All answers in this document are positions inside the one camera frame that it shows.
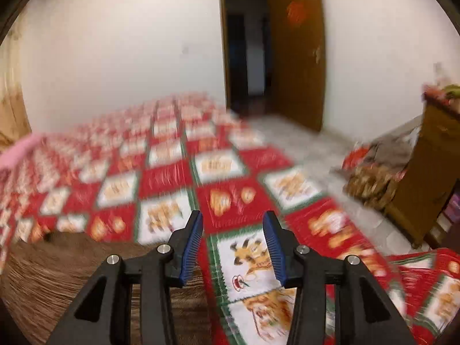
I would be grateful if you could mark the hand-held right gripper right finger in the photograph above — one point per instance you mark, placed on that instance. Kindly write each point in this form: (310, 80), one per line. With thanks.
(275, 248)

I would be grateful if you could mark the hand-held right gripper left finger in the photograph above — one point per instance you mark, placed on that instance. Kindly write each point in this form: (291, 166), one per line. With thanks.
(192, 248)

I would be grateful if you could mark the brown striped sun-print garment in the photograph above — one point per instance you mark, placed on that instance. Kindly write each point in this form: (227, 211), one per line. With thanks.
(72, 294)

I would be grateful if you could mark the red checked bear-print bedspread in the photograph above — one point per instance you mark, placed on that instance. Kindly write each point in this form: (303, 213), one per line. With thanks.
(161, 179)

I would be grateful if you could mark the brown patterned crumpled cloth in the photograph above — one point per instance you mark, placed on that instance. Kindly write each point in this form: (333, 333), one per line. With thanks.
(370, 187)

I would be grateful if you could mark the red printed crumpled cloth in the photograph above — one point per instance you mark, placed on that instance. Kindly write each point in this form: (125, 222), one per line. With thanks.
(355, 156)

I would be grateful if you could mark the brown wooden dresser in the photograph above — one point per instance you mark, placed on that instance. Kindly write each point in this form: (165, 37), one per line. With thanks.
(424, 172)

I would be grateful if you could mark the brown wooden door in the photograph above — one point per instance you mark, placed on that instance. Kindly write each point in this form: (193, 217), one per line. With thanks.
(294, 79)

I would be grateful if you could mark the purple striped cloth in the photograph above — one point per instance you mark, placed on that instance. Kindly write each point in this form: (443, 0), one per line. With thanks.
(449, 208)

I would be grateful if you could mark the pink folded pillow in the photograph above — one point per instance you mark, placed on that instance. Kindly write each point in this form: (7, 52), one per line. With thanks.
(18, 151)

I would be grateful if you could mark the beige patterned curtain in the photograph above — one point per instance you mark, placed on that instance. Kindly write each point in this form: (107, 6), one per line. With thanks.
(12, 115)

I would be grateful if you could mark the red paper door decoration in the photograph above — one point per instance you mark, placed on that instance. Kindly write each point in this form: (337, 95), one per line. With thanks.
(295, 13)

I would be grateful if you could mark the brown door frame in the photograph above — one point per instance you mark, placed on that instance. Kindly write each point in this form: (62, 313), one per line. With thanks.
(224, 43)

